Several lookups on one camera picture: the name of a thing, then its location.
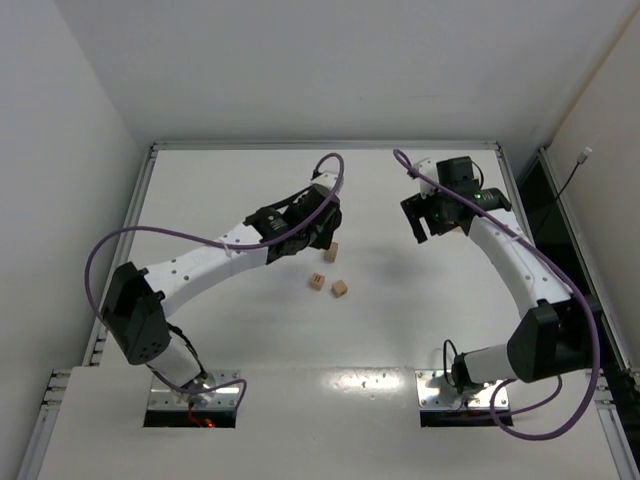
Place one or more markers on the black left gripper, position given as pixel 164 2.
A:
pixel 326 226

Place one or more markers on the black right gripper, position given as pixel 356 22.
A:
pixel 417 210

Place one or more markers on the wooden cube number five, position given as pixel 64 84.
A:
pixel 330 254

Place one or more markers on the wooden cube with stripes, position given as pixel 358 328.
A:
pixel 317 281

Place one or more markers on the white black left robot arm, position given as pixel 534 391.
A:
pixel 140 301

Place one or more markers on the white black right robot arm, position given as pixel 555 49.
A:
pixel 557 333

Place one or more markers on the plain wooden cube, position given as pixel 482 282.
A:
pixel 339 288

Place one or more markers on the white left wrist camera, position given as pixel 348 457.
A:
pixel 326 179

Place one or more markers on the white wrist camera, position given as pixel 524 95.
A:
pixel 326 179
pixel 427 169

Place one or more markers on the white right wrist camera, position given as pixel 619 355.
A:
pixel 427 169

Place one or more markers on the black cable white plug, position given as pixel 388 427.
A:
pixel 580 160

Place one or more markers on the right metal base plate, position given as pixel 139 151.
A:
pixel 435 394

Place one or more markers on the metal base plate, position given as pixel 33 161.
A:
pixel 225 396
pixel 435 394

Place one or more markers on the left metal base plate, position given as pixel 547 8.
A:
pixel 225 396

